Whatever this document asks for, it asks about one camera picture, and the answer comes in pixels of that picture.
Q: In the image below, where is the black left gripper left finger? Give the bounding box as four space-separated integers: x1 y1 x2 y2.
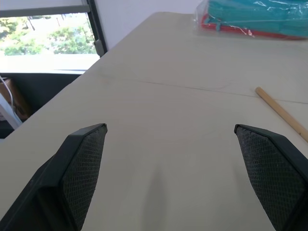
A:
0 123 108 231

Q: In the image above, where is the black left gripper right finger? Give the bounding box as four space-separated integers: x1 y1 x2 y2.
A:
233 124 308 231

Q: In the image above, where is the wooden stick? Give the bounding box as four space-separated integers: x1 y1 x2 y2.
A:
255 87 308 143

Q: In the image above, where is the brown cardboard box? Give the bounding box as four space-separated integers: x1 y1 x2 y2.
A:
0 77 31 121

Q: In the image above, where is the clear bag of teal cloths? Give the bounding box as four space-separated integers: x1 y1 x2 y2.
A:
193 0 308 40

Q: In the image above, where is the grey roller blind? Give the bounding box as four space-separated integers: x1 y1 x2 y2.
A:
0 0 91 18

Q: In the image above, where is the white cable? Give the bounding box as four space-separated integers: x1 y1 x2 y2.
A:
0 75 19 121

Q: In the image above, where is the window with black frame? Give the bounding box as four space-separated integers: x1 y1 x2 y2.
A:
0 0 108 75

